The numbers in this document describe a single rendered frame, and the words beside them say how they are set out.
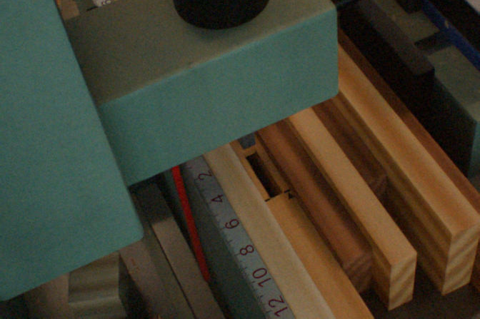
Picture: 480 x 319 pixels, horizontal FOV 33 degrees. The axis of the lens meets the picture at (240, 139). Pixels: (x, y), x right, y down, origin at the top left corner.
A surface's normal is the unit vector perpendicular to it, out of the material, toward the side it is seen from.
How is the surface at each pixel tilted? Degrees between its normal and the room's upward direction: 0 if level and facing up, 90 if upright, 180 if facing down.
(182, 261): 0
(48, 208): 90
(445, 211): 0
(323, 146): 0
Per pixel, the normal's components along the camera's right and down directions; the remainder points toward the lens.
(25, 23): 0.43, 0.68
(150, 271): -0.11, -0.62
